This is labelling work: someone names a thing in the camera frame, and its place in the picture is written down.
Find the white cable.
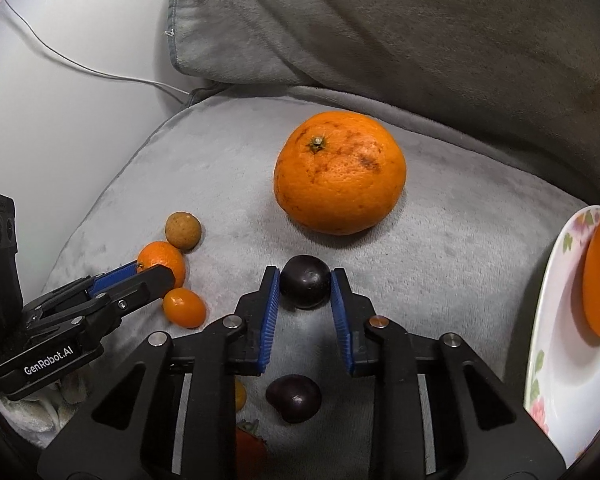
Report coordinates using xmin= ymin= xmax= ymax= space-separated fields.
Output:
xmin=2 ymin=0 xmax=191 ymax=98

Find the red persimmon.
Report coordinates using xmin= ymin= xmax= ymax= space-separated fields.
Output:
xmin=236 ymin=420 xmax=269 ymax=480

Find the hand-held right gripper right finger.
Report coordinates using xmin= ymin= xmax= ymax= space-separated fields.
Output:
xmin=331 ymin=268 xmax=567 ymax=480

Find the small mandarin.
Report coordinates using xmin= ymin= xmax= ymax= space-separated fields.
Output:
xmin=137 ymin=241 xmax=187 ymax=291

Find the grey seat cushion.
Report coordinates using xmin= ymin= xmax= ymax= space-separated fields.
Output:
xmin=40 ymin=85 xmax=591 ymax=480

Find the white floral plate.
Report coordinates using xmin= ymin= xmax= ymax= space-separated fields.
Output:
xmin=523 ymin=205 xmax=600 ymax=468

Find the person's left hand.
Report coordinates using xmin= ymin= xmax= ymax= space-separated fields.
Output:
xmin=0 ymin=367 xmax=89 ymax=436

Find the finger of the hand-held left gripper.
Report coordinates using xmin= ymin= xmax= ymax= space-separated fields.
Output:
xmin=22 ymin=266 xmax=177 ymax=349
xmin=39 ymin=261 xmax=142 ymax=307

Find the brown longan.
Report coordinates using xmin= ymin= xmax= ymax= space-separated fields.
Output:
xmin=165 ymin=211 xmax=202 ymax=252

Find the grey pillow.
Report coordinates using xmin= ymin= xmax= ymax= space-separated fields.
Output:
xmin=169 ymin=0 xmax=600 ymax=206

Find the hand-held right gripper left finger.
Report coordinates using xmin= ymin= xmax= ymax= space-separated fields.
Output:
xmin=37 ymin=266 xmax=281 ymax=480

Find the dark purple plum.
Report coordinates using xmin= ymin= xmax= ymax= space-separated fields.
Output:
xmin=279 ymin=255 xmax=332 ymax=310
xmin=265 ymin=374 xmax=323 ymax=424

